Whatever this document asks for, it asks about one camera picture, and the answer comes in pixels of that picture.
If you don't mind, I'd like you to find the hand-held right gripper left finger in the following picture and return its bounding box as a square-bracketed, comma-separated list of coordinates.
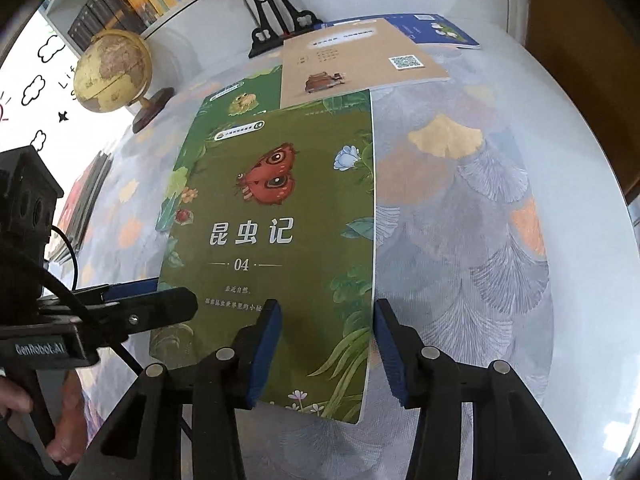
[70, 299, 283, 480]

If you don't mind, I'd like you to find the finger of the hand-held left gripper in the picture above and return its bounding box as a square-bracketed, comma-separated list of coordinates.
[102, 282, 161, 301]
[70, 287, 198, 346]

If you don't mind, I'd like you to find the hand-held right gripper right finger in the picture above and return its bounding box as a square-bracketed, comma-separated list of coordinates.
[374, 298, 581, 480]

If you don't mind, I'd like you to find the stack of books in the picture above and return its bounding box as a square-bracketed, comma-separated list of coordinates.
[50, 152, 113, 266]

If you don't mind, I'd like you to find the olive green moth cover book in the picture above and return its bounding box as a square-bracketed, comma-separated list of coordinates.
[149, 87, 377, 426]

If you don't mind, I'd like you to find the tan book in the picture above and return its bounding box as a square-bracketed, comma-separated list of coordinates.
[279, 17, 451, 110]

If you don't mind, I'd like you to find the royal blue book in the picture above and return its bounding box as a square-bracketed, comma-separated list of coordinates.
[312, 12, 481, 51]

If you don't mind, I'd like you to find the person's left hand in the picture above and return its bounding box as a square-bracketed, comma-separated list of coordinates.
[0, 375, 90, 467]

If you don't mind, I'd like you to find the ginkgo leaf tablecloth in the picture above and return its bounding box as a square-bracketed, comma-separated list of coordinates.
[50, 45, 556, 480]

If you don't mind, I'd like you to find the globe on wooden stand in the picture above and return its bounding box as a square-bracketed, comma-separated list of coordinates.
[74, 30, 176, 133]

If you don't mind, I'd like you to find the row of dark volumes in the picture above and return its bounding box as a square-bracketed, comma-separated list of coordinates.
[67, 0, 156, 53]

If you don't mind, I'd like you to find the black cable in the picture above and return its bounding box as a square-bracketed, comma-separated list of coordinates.
[30, 260, 146, 376]
[47, 224, 81, 293]

